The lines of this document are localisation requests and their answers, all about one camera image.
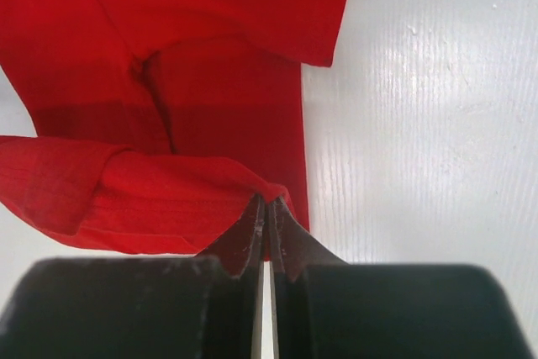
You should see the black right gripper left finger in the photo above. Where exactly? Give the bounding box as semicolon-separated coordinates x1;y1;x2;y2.
198;195;266;358

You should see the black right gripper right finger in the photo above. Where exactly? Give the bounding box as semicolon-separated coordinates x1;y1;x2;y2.
266;198;347;358

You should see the red t shirt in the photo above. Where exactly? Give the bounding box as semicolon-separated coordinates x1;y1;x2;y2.
1;0;346;254

